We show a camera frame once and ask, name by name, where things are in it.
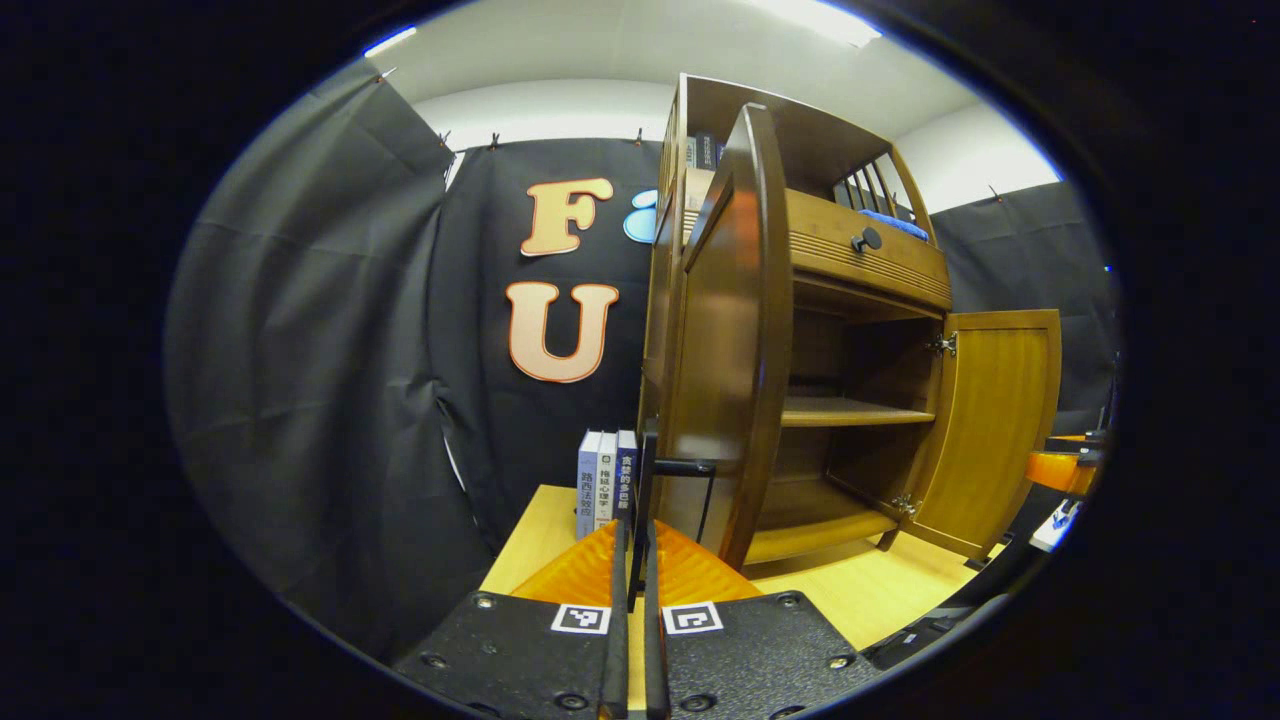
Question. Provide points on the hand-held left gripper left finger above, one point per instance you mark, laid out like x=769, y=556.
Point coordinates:
x=618, y=650

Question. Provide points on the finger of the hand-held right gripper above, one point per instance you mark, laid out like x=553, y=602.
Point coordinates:
x=1060, y=470

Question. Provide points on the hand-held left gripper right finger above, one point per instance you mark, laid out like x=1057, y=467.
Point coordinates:
x=653, y=660

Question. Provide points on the wooden shoe cabinet door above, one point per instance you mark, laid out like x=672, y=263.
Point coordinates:
x=730, y=350
x=990, y=430

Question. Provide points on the wooden double-door shoe cabinet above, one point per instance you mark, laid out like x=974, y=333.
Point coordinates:
x=850, y=410

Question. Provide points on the metal door hinge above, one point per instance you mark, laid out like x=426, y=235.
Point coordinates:
x=906, y=505
x=943, y=345

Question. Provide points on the wooden cabinet drawer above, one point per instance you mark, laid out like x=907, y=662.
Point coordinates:
x=880, y=270

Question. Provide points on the small blue object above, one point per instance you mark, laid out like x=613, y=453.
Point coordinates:
x=1064, y=515

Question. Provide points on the white table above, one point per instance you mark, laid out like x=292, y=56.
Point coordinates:
x=1048, y=538

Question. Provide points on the pale blue book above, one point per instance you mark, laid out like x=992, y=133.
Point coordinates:
x=587, y=490

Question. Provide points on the white book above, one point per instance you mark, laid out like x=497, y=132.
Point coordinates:
x=607, y=485

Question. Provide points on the dark blue book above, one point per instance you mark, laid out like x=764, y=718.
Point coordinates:
x=627, y=475

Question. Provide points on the blue folded towel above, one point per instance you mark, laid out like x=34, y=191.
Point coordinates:
x=900, y=225

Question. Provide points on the black round drawer knob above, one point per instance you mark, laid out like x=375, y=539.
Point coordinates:
x=867, y=240

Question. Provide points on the row of dark books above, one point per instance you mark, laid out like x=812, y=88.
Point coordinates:
x=705, y=152

